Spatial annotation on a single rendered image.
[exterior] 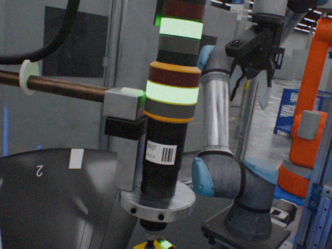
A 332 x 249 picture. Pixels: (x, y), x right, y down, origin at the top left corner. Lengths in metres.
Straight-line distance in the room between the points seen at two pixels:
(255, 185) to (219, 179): 0.11
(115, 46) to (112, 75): 0.09
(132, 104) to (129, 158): 0.05
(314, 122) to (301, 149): 0.36
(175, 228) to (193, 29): 1.39
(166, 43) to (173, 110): 0.05
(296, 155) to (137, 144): 3.99
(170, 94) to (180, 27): 0.05
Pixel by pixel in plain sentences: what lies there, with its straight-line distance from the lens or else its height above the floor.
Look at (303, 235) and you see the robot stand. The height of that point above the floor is 1.03.
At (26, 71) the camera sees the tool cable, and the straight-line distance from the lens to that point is 0.33.
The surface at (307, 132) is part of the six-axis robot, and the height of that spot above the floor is 0.81.
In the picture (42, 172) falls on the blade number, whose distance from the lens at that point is 0.50.
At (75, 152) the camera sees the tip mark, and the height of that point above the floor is 1.43.
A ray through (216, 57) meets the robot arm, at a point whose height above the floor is 1.56.
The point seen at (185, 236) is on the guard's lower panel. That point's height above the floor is 0.71.
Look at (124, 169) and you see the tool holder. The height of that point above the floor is 1.49.
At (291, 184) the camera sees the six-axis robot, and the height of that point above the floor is 0.15.
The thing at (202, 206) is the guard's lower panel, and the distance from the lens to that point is 1.70.
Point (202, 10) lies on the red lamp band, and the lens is 0.28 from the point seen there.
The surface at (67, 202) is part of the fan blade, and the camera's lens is 0.47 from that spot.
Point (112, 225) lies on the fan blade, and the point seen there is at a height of 1.36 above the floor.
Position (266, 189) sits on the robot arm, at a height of 1.21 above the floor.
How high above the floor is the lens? 1.60
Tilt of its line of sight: 14 degrees down
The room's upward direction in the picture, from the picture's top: 8 degrees clockwise
